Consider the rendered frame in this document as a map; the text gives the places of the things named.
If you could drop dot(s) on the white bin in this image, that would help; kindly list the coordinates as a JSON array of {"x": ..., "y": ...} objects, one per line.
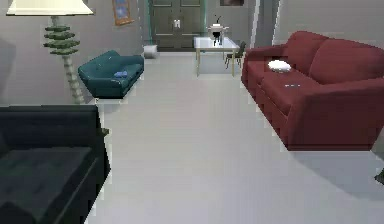
[{"x": 150, "y": 51}]

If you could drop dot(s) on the black armchair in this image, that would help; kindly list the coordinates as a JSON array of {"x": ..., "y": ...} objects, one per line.
[{"x": 43, "y": 160}]

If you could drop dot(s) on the blue cloth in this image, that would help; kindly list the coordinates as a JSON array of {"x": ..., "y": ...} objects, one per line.
[{"x": 120, "y": 74}]

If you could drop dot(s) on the floor lamp with green rings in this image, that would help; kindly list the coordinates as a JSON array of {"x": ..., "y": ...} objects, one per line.
[{"x": 63, "y": 43}]

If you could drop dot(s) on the dark green double door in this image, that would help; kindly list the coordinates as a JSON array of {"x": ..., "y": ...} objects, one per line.
[{"x": 176, "y": 25}]

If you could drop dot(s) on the dark framed picture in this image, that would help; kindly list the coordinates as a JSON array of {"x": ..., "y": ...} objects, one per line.
[{"x": 232, "y": 2}]

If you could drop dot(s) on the small grey remote control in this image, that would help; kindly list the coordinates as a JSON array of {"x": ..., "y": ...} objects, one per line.
[{"x": 292, "y": 85}]

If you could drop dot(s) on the red sofa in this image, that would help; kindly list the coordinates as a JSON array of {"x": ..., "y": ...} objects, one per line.
[{"x": 320, "y": 100}]

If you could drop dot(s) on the teal sofa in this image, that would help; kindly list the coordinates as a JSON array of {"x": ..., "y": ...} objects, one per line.
[{"x": 106, "y": 78}]

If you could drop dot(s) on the glass top table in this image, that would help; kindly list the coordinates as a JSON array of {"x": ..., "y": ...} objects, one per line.
[{"x": 213, "y": 45}]

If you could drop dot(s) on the dark green chair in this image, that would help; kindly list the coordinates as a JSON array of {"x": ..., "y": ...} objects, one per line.
[{"x": 236, "y": 55}]

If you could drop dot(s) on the orange framed picture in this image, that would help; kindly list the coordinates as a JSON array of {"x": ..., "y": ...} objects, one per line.
[{"x": 122, "y": 11}]

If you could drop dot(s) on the dark green object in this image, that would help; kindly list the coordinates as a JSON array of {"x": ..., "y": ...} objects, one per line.
[{"x": 380, "y": 176}]

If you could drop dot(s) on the white cushion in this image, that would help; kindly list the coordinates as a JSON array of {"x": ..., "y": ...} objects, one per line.
[{"x": 279, "y": 65}]

